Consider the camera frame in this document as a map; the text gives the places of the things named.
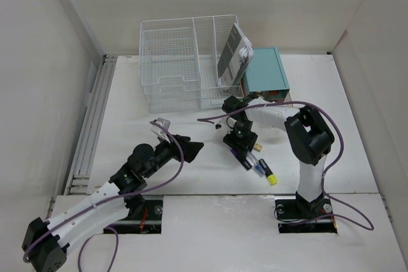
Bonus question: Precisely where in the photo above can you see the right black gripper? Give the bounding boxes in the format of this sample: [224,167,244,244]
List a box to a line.
[223,120,258,160]

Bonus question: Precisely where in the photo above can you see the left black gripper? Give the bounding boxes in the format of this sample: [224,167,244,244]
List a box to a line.
[143,132,202,178]

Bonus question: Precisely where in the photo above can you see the blue cap clear pen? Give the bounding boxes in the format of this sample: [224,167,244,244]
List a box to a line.
[246,152,265,177]

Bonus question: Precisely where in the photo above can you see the clear drawer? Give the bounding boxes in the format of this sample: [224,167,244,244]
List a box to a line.
[267,90,288,102]

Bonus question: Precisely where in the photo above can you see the grey setup guide booklet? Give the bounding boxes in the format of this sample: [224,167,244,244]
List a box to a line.
[217,23,254,87]

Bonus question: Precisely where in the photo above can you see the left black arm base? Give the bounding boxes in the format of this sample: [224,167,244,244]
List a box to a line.
[109,194,164,234]

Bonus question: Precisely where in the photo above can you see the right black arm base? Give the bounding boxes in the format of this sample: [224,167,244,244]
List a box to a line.
[273,193,337,234]

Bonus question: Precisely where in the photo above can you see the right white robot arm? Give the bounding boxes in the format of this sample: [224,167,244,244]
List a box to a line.
[222,95,335,217]

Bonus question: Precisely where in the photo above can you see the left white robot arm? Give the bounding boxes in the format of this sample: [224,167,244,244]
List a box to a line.
[22,134,204,271]

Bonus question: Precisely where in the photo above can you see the small tan eraser block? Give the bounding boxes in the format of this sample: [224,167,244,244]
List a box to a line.
[253,143,263,152]

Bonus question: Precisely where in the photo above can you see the purple cap black marker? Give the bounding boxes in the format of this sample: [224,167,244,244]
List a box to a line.
[230,148,252,171]

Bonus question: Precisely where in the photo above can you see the yellow cap black highlighter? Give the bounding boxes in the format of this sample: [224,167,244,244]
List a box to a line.
[259,159,277,186]

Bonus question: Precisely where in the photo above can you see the teal mini drawer cabinet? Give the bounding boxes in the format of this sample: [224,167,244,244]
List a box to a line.
[242,47,290,101]

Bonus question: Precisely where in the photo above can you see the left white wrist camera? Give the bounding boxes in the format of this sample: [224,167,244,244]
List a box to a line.
[150,117,171,142]

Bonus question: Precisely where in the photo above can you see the white wire desk organizer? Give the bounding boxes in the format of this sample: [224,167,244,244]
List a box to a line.
[139,15,243,113]

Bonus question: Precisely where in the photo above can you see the aluminium rail frame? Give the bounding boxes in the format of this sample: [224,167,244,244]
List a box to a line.
[61,54,117,196]

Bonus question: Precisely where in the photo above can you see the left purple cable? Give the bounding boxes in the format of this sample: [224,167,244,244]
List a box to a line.
[22,120,186,272]

